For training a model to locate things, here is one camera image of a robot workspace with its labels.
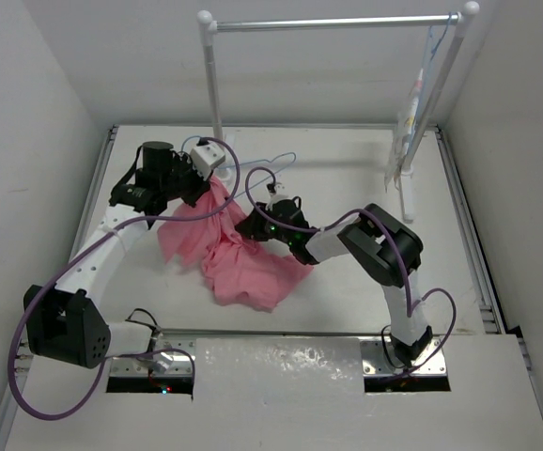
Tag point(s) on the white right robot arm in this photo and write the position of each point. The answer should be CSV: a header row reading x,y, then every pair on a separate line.
x,y
388,252

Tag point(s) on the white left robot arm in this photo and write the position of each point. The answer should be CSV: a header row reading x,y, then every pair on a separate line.
x,y
67,324

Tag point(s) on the white patterned hanging garment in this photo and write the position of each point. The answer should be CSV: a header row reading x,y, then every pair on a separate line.
x,y
405,128

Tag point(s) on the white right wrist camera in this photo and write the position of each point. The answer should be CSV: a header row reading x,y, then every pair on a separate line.
x,y
277,193

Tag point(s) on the pink t shirt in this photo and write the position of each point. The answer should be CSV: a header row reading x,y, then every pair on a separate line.
x,y
235,269

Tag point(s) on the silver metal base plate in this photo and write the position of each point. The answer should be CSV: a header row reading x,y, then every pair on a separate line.
x,y
175,356

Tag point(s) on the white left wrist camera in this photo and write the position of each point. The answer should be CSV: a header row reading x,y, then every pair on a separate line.
x,y
206,157

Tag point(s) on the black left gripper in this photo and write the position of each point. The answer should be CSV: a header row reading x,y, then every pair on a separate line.
x,y
200,185

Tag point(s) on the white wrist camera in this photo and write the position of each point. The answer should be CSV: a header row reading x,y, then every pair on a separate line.
x,y
206,157
277,193

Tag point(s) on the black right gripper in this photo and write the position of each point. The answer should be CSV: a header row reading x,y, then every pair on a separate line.
x,y
254,226

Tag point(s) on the white clothes rack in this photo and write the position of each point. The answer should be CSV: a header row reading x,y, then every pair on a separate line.
x,y
443,63

